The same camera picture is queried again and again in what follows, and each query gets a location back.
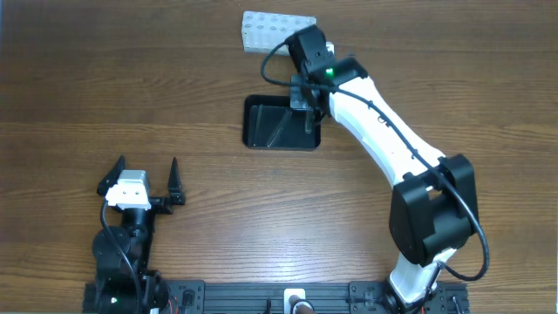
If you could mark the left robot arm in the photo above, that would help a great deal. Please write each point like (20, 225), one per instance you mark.
(126, 248)

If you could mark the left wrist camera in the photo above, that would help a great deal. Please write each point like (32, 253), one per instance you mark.
(128, 192)

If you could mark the mounting rail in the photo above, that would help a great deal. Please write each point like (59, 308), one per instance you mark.
(244, 297)

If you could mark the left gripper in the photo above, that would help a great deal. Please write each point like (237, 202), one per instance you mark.
(162, 205)

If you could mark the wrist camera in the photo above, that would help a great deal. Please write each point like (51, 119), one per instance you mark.
(128, 192)
(300, 93)

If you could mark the black tray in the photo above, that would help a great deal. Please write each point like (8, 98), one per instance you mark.
(301, 140)

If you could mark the white test tube rack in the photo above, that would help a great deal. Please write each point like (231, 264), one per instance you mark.
(261, 30)

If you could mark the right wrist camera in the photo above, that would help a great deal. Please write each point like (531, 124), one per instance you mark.
(300, 93)

